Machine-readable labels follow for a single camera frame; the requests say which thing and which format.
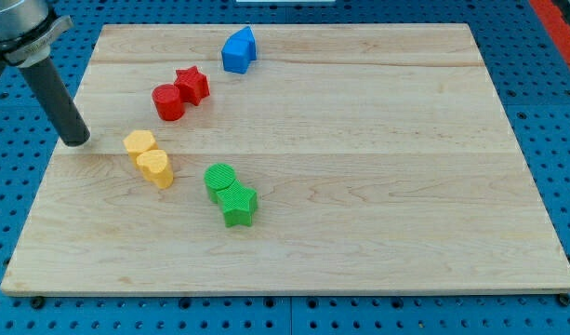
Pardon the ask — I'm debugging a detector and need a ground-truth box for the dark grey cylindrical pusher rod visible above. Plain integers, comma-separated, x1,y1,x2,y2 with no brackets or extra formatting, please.
20,57,90,147

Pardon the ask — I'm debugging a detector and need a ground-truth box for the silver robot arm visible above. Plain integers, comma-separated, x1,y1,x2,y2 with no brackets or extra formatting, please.
0,0,90,147

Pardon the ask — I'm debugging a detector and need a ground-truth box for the yellow hexagon block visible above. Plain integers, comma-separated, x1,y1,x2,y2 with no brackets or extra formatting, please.
123,129,158,168

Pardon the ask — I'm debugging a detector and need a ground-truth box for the yellow heart block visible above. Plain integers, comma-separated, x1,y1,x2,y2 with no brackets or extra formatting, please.
136,149,174,189

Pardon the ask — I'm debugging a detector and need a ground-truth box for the red cylinder block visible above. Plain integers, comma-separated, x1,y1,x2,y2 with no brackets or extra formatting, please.
152,84,185,121

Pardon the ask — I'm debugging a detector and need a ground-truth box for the red star block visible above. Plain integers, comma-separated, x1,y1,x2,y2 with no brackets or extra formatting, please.
174,66,210,106

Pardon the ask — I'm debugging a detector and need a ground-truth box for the light wooden board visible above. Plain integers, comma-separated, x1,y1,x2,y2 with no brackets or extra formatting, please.
1,23,570,297

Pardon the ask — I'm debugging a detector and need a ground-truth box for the green cylinder block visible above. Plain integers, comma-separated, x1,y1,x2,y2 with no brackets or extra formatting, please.
204,163,236,203

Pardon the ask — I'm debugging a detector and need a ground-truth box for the blue cube block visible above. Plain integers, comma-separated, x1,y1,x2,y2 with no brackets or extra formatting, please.
221,39,251,74

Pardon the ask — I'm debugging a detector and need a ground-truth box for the green star block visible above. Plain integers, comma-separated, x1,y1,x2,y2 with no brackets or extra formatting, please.
217,180,258,228

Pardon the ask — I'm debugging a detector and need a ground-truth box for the blue pentagon block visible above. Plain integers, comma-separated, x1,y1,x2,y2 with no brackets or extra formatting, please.
231,26,257,60

